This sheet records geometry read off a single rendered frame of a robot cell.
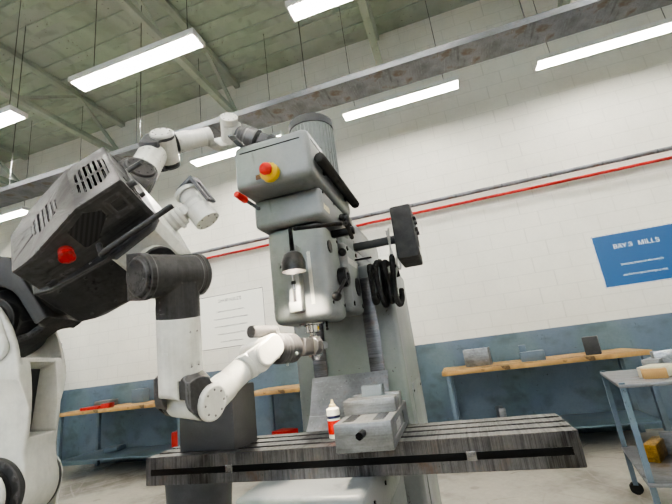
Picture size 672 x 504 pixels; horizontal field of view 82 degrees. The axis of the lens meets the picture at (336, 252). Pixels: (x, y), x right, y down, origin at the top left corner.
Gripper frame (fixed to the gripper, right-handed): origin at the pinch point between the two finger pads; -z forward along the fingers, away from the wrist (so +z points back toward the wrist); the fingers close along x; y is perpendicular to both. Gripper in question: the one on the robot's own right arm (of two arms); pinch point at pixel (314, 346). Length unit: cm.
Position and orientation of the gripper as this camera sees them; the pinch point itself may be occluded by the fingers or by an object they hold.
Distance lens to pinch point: 130.4
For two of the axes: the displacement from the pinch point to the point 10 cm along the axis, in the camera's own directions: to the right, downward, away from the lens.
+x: -8.0, 2.5, 5.5
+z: -5.9, -1.5, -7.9
